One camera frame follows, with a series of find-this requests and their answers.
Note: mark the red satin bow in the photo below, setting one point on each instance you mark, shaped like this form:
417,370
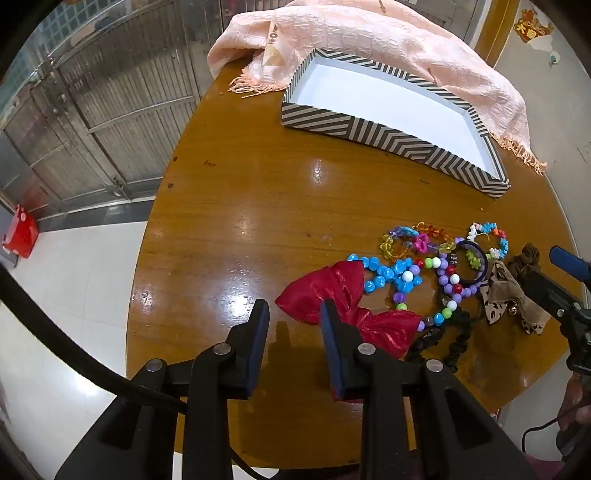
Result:
344,284

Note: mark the striped cardboard box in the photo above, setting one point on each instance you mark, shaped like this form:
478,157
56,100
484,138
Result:
369,134

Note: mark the metal folding gate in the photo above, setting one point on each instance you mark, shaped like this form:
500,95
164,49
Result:
115,106

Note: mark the leopard print bow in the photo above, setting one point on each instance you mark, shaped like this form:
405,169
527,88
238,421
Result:
501,300

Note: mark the red gold wall decoration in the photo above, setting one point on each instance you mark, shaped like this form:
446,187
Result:
533,25

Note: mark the person's right hand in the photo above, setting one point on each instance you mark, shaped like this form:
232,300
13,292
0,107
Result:
577,399

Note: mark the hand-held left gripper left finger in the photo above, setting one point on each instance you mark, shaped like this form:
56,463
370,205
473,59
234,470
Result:
259,344

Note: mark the pink fringed scarf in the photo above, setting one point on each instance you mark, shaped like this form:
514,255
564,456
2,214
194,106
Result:
392,41

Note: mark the brown scrunchie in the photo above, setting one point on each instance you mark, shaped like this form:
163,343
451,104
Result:
528,254

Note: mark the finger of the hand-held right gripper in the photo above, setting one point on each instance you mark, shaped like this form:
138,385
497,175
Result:
540,288
569,262

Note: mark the wooden door frame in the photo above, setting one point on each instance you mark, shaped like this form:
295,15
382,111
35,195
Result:
496,27

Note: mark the black scrunchie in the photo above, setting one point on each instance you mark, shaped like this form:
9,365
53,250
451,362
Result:
457,341

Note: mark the red plastic bin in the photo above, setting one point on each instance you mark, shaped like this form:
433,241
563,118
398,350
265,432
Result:
21,230

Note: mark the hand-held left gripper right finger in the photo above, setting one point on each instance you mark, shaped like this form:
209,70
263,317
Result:
331,350

